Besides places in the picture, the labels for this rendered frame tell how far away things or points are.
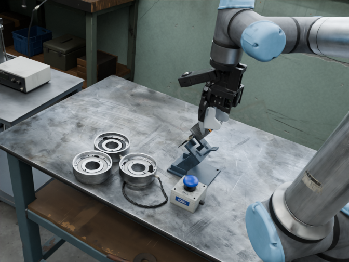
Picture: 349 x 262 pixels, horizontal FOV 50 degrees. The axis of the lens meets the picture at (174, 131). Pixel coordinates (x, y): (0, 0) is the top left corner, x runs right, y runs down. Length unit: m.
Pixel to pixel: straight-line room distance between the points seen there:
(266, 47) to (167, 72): 2.13
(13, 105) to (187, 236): 0.98
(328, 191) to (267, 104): 2.03
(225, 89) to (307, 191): 0.38
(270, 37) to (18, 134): 0.81
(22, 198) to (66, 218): 0.16
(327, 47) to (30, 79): 1.25
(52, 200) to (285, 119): 1.73
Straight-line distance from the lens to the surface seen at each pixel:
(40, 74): 1.74
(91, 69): 2.59
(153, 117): 1.33
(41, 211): 1.33
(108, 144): 1.15
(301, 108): 2.56
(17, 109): 1.61
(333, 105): 2.52
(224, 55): 0.87
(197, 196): 0.96
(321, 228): 0.70
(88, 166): 1.07
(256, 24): 0.77
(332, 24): 0.78
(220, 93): 0.91
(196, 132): 1.02
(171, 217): 0.96
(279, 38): 0.77
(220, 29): 0.86
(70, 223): 1.28
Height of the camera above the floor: 1.49
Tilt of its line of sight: 33 degrees down
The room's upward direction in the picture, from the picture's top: 8 degrees clockwise
